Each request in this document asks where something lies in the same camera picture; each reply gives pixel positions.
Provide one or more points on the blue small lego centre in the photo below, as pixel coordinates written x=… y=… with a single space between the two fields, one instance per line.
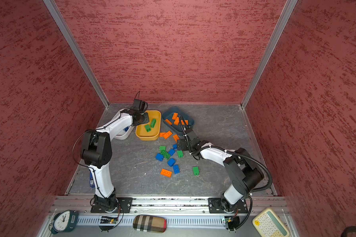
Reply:
x=171 y=152

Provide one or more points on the yellow calculator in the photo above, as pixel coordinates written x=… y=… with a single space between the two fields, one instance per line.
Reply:
x=268 y=224

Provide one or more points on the teal analog clock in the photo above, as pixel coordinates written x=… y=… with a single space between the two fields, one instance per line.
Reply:
x=64 y=222

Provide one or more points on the green small lego centre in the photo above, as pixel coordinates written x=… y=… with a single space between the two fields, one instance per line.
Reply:
x=180 y=154

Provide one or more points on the orange lego bottom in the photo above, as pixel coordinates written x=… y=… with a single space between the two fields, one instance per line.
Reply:
x=166 y=173

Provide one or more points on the yellow plastic container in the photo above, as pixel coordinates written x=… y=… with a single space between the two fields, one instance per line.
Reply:
x=154 y=133

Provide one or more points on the plaid fabric case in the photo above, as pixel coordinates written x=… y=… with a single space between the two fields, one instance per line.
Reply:
x=149 y=223

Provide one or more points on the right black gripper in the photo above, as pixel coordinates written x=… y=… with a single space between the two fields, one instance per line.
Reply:
x=183 y=143

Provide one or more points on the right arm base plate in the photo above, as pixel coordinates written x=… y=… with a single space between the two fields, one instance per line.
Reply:
x=221 y=206

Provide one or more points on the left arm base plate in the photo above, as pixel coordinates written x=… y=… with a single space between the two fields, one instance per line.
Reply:
x=121 y=205

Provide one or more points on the green long lego brick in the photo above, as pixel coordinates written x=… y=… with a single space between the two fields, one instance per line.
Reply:
x=153 y=123

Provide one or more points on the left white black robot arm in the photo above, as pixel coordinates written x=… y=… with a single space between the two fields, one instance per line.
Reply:
x=96 y=150

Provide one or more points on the orange lego brick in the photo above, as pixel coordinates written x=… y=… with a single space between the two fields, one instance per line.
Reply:
x=168 y=121

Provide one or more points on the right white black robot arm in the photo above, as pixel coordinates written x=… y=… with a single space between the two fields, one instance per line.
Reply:
x=246 y=174

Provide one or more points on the white plastic container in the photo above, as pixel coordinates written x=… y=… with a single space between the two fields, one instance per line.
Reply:
x=122 y=135

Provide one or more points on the green flat lego plate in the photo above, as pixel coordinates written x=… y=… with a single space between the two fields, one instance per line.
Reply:
x=165 y=154

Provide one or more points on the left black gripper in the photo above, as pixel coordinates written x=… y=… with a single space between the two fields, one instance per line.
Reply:
x=146 y=119

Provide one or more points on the teal plastic container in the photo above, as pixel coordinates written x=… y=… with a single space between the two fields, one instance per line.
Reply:
x=176 y=128

